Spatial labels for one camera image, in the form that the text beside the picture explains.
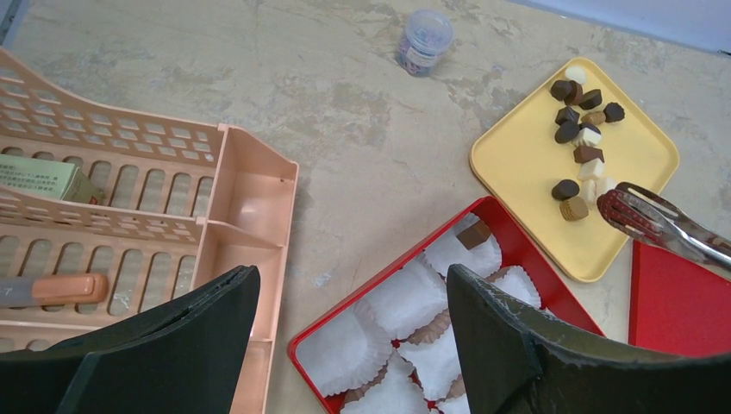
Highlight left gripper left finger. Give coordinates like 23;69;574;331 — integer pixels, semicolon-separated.
1;266;260;413

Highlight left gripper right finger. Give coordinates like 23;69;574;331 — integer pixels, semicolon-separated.
447;264;730;413

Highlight brown square chocolate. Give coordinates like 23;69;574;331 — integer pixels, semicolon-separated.
456;220;492;250

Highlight metal serving tongs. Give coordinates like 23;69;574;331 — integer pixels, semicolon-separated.
597;182;730;280

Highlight red compartment chocolate box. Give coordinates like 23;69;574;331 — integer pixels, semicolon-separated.
288;197;600;413

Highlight caramel ridged chocolate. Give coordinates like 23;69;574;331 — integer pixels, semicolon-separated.
559;197;589;222

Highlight dark round chocolate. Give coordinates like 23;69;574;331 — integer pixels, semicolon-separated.
551;179;580;202

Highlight white square chocolate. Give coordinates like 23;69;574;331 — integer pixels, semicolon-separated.
578;159;605;181

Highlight dark fluted chocolate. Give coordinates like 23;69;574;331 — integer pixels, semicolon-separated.
603;102;625;123

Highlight white round chocolate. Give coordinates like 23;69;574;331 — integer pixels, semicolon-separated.
564;65;588;85

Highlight orange grey utility knife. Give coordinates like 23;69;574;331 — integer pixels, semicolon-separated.
1;273;109;309

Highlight pink plastic file rack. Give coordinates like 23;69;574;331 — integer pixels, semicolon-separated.
1;51;299;413

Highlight red box lid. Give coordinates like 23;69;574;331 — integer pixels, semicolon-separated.
628;241;730;357

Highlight yellow plastic tray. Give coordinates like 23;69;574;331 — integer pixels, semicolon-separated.
469;57;680;283

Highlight green paper box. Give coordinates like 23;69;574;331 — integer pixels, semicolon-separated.
1;154;104;204

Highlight small clear plastic jar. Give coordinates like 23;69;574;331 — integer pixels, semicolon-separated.
395;9;454;77

